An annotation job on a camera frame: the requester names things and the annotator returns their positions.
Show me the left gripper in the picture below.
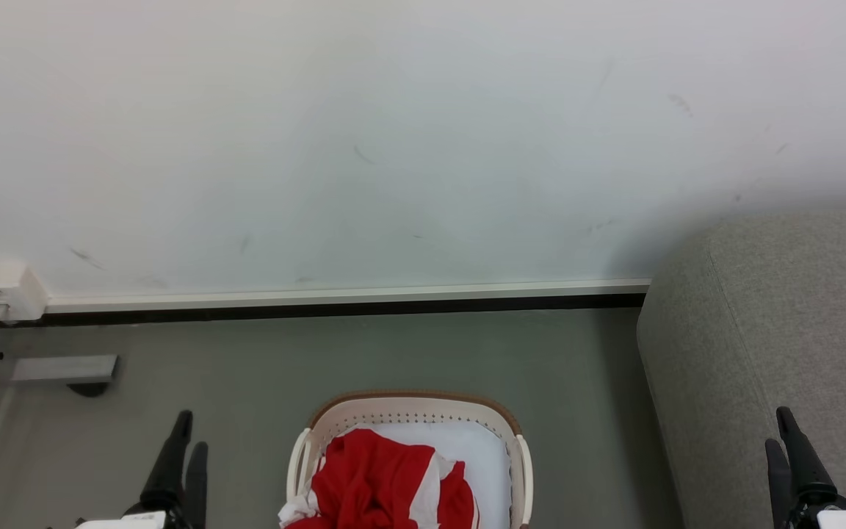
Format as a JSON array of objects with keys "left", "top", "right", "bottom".
[{"left": 74, "top": 410, "right": 209, "bottom": 529}]

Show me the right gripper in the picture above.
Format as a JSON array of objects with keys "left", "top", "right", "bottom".
[{"left": 764, "top": 406, "right": 846, "bottom": 529}]

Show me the grey fabric sofa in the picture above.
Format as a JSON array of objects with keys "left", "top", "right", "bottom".
[{"left": 636, "top": 209, "right": 846, "bottom": 529}]

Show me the red and white garment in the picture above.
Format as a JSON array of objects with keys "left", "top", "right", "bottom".
[{"left": 278, "top": 428, "right": 480, "bottom": 529}]

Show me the white and black baseboard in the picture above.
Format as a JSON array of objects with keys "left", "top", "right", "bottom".
[{"left": 0, "top": 277, "right": 651, "bottom": 328}]

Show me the cream plastic laundry basket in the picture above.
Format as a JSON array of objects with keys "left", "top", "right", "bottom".
[{"left": 286, "top": 389, "right": 535, "bottom": 529}]

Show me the white fabric in basket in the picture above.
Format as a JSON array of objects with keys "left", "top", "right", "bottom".
[{"left": 353, "top": 422, "right": 513, "bottom": 529}]

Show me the grey metal frame foot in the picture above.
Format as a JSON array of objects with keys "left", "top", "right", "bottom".
[{"left": 9, "top": 354, "right": 120, "bottom": 386}]

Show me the white wall power box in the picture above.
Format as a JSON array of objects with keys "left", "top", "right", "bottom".
[{"left": 0, "top": 262, "right": 50, "bottom": 323}]

